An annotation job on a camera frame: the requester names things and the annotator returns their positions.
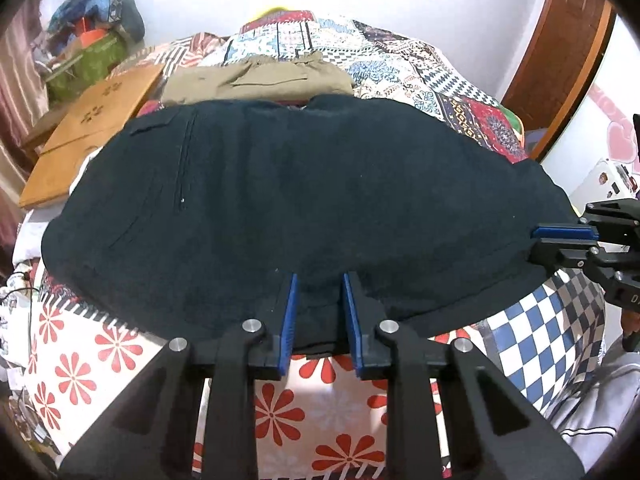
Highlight dark navy pants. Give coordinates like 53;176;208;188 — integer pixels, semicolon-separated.
42;96;577;352

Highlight white grey striped cloth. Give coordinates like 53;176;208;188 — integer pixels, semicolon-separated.
544;340;639;470

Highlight colourful patchwork bed quilt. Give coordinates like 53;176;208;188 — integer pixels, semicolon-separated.
19;8;609;480

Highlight brown wooden door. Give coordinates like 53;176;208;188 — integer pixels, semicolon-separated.
502;0;616;162

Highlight folded khaki pants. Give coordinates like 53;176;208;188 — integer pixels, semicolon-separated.
160;52;354;105

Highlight pink striped curtain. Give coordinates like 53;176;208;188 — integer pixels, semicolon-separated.
1;0;49;269

